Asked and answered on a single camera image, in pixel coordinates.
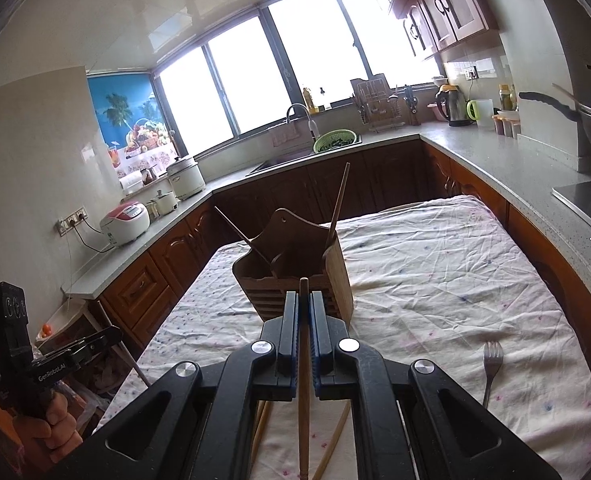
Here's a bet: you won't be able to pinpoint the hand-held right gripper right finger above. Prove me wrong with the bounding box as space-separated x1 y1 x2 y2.
311 291 563 480

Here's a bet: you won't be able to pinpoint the large white cooker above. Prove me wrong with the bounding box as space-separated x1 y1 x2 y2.
168 154 207 200

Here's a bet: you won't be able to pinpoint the green plastic colander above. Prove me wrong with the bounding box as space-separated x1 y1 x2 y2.
312 129 358 154

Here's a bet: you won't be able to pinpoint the metal fork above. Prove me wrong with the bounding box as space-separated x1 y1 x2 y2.
482 341 505 409

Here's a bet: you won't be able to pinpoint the gas stove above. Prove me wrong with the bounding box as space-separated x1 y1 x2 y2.
552 162 591 237

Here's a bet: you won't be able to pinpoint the chrome kitchen faucet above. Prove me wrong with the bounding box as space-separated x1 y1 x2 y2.
285 103 319 144

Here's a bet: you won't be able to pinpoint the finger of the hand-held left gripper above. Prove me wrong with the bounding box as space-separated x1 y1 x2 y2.
70 326 125 362

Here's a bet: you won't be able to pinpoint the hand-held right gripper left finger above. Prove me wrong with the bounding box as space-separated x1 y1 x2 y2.
50 291 301 480

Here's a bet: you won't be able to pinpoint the wall power strip socket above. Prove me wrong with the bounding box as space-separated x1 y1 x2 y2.
58 204 88 236

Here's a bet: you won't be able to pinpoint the green and white pitcher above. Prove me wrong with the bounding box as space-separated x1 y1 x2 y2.
466 98 495 127

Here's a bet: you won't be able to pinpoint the tropical fruit wall poster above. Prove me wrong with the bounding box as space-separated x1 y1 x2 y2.
86 73 177 182

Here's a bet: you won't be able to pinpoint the white and red rice cooker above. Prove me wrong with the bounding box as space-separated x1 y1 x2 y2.
99 201 151 247

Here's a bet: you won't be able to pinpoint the metal chopstick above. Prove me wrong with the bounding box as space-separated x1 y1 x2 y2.
214 205 272 267
97 305 152 389

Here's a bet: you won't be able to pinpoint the pink dish cloth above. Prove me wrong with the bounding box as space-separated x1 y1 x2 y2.
270 124 301 149

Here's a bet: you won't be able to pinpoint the spice jar set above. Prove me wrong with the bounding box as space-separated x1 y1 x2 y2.
492 110 521 139

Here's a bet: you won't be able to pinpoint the wooden utensil holder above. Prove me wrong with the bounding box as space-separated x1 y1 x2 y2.
232 208 355 323

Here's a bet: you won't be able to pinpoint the paper towel roll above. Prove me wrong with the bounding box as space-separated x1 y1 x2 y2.
118 170 147 194

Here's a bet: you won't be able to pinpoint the condiment bottles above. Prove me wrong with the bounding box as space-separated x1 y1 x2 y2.
497 83 519 111

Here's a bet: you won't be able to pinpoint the wooden wall cabinets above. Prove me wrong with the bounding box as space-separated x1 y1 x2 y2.
350 0 499 59

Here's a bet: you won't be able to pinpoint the wooden base cabinets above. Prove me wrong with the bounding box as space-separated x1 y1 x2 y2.
88 139 591 391

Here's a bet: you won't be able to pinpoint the kitchen sink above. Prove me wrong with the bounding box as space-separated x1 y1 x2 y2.
245 135 364 177

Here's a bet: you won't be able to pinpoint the steel electric kettle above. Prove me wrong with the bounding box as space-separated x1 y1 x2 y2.
435 83 477 128

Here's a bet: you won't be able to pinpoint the wooden chopstick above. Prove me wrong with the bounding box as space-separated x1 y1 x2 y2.
327 162 351 247
298 277 311 480
249 400 273 464
312 404 351 480

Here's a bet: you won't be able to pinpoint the small white cooker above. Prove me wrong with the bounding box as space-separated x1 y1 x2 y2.
152 189 179 216

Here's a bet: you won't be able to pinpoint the dish drying rack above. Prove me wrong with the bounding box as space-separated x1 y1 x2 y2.
350 74 407 134

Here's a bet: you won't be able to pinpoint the range hood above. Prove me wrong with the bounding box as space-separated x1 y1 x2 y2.
519 0 591 88

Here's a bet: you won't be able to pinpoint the person's left hand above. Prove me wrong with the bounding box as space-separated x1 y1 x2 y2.
14 391 84 462

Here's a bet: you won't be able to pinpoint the white floral tablecloth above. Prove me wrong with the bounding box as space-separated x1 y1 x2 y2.
93 194 591 480

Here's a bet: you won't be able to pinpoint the kitchen window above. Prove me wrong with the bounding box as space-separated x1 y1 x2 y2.
153 0 443 157

